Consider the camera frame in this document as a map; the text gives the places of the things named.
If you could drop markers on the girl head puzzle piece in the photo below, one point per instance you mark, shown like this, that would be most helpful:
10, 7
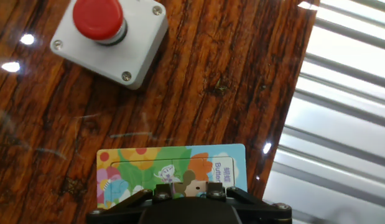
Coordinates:
192, 185

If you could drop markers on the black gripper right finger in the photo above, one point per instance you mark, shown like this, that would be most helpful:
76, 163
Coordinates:
263, 211

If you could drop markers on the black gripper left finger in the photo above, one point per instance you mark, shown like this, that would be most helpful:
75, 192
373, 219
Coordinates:
123, 208

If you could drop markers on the white box with red button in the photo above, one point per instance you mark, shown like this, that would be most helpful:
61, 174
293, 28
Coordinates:
139, 46

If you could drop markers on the colourful butterfly puzzle board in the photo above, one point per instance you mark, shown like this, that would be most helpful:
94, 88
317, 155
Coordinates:
142, 174

